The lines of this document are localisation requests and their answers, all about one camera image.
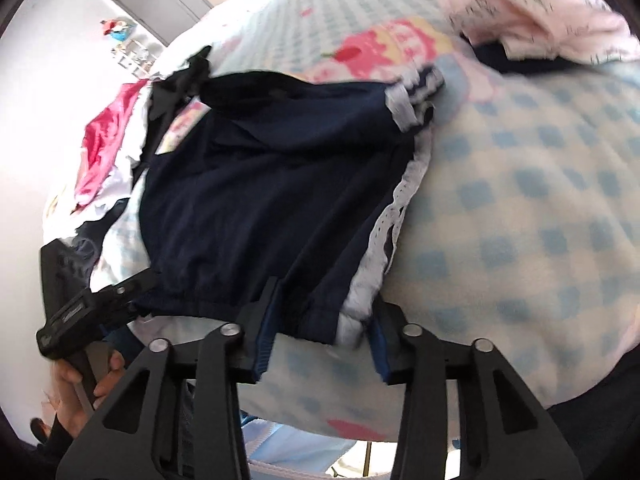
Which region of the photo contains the blue checked printed blanket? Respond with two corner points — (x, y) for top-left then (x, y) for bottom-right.
(42, 0), (640, 461)

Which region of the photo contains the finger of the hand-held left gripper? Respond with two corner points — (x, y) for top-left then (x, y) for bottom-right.
(90, 270), (158, 312)

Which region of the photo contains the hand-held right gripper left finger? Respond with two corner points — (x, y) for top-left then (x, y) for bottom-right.
(55, 276), (281, 480)

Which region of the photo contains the black garment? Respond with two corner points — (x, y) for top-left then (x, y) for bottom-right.
(142, 45), (216, 161)

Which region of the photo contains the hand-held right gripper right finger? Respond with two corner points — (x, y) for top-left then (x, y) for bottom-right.
(367, 300), (583, 480)

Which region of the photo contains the navy garment with white trim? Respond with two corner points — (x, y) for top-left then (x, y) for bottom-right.
(132, 65), (448, 348)

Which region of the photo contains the white wall shelf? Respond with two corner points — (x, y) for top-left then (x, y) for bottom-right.
(112, 40), (157, 81)

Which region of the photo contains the red and blue toy figure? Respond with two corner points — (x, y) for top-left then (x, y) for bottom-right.
(101, 18), (132, 44)

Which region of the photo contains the light blue bed sheet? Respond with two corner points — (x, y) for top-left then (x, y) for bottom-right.
(240, 410), (401, 480)

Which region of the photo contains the person's dark clothing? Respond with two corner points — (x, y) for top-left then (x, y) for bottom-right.
(545, 350), (640, 463)

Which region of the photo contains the dark folded garment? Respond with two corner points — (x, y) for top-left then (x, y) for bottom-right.
(472, 42), (566, 75)

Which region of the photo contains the person's left hand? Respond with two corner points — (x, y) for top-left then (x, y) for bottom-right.
(50, 347), (126, 436)

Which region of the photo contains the red pink garment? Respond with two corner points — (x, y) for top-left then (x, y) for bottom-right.
(74, 80), (146, 211)

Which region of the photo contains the pale pink printed garment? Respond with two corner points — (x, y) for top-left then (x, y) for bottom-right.
(445, 0), (640, 68)

